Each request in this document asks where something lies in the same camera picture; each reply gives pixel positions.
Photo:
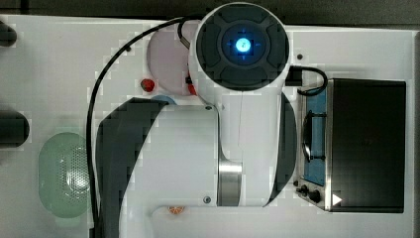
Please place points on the blue cup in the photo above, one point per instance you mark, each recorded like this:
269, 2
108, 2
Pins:
163, 100

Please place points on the black toaster oven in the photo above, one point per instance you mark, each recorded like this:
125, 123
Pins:
352, 153

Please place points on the green perforated colander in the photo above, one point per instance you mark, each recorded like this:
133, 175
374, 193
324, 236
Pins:
64, 188

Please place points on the small red strawberry toy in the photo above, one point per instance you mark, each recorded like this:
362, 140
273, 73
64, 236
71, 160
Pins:
148, 85

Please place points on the black cylinder at edge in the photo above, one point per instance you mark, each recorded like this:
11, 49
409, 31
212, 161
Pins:
8, 36

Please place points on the red ketchup bottle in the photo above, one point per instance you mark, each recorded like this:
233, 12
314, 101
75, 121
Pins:
190, 85

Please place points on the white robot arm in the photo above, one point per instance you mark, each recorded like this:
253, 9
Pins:
222, 148

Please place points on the pink round plate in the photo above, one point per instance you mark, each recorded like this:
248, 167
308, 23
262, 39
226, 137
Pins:
167, 59

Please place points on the orange slice toy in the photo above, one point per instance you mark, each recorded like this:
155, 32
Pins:
176, 209

